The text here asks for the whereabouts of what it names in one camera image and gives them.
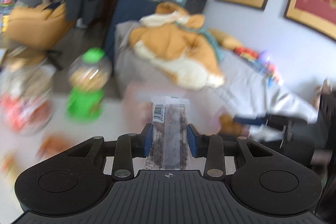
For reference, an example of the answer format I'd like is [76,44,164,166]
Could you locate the pink cardboard box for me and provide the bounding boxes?
[122,82,234,134]

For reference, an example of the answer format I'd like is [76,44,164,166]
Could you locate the colourful toys on sofa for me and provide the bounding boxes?
[234,47,282,85]

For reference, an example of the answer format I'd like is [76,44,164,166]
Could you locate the brown jelly snack packet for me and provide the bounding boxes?
[219,114,249,137]

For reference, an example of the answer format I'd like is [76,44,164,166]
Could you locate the dark snack bar packet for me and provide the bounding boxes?
[144,97,191,170]

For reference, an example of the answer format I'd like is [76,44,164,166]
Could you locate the red label biscuit jar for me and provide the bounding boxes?
[1,56,55,135]

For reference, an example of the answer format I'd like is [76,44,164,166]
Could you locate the yellow armchair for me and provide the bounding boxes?
[5,3,75,51]

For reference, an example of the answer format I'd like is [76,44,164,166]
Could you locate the round cake snack packet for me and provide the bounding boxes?
[37,134,73,160]

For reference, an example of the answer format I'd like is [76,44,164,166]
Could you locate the gloved right hand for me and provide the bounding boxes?
[311,78,333,110]

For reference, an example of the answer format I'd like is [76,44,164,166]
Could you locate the yellow chip snack bag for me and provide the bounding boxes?
[0,152,23,189]

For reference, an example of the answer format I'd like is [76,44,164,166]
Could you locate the yellow cream quilt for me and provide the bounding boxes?
[128,2,225,90]

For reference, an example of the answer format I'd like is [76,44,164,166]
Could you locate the grey covered sofa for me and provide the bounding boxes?
[112,20,326,151]

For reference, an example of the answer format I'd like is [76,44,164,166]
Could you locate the yellow pillow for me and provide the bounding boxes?
[208,28,244,51]

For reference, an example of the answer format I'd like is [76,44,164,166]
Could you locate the green gumball candy dispenser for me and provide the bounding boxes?
[67,48,112,121]

